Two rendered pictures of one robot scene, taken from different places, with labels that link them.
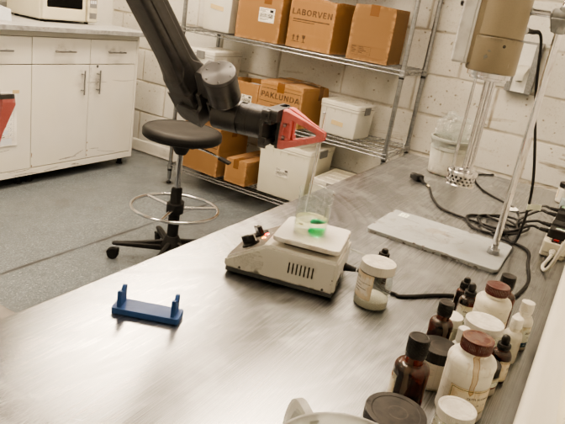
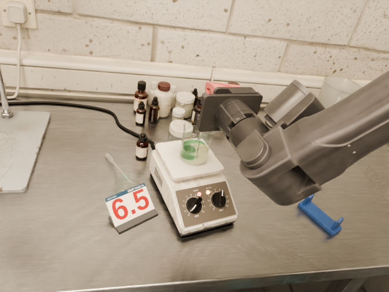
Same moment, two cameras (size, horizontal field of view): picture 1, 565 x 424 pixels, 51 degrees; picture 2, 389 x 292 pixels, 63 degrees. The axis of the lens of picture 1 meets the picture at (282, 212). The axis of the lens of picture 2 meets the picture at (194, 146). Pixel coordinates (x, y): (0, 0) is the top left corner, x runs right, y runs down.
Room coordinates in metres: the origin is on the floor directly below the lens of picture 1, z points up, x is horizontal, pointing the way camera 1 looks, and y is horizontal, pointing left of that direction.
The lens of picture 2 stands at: (1.35, 0.33, 1.25)
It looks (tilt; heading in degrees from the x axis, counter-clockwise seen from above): 36 degrees down; 226
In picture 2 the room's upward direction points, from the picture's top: 12 degrees clockwise
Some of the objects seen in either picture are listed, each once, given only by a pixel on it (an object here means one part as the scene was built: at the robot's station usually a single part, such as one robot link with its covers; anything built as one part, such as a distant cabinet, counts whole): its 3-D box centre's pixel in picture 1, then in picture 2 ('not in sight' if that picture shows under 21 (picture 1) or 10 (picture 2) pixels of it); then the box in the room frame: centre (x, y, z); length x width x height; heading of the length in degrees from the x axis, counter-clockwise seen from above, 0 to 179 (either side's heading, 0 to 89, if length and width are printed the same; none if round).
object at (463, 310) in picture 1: (467, 304); (154, 108); (0.90, -0.33, 0.79); 0.03 x 0.03 x 0.08
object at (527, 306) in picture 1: (521, 324); (153, 94); (0.85, -0.41, 0.79); 0.03 x 0.03 x 0.08
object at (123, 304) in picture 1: (148, 303); (321, 212); (0.76, 0.17, 0.77); 0.10 x 0.03 x 0.04; 88
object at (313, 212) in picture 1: (312, 213); (197, 143); (0.97, -0.05, 0.88); 0.07 x 0.06 x 0.08; 160
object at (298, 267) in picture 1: (295, 253); (190, 180); (0.99, -0.04, 0.79); 0.22 x 0.13 x 0.08; 77
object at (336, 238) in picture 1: (313, 235); (189, 157); (0.98, -0.06, 0.83); 0.12 x 0.12 x 0.01; 77
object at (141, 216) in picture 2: not in sight; (132, 206); (1.12, -0.04, 0.77); 0.09 x 0.06 x 0.04; 2
